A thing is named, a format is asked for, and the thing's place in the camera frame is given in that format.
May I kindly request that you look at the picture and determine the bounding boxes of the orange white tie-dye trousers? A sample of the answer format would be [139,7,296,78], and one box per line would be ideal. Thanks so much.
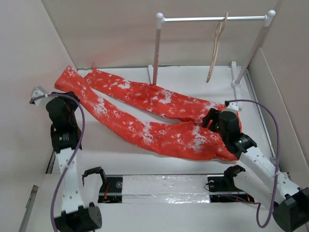
[54,65,243,162]

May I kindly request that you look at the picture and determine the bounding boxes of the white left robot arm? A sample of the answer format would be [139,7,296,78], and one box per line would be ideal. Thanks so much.
[45,91,108,232]

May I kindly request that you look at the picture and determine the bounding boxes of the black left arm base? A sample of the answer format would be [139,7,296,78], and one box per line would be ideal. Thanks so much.
[82,167,123,203]

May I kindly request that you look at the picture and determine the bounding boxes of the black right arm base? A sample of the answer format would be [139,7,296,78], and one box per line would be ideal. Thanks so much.
[204,165,257,204]

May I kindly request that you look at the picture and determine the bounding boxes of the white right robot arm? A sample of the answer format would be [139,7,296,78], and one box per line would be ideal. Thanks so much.
[202,107,309,232]

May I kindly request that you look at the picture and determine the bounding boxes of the beige plastic hanger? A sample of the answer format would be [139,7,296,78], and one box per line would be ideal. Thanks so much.
[206,12,229,83]

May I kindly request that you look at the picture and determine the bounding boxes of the white clothes rack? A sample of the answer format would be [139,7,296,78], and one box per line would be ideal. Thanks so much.
[147,10,276,102]

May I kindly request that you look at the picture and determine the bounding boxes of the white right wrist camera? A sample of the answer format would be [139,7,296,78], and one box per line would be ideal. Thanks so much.
[223,101,241,114]

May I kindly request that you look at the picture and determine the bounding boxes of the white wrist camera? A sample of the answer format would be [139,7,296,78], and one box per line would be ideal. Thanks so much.
[223,101,241,114]
[29,86,54,108]

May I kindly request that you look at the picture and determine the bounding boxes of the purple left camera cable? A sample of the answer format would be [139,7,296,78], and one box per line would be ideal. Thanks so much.
[29,94,85,232]

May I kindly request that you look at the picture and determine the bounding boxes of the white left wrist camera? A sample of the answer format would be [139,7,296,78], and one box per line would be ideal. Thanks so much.
[29,86,54,108]

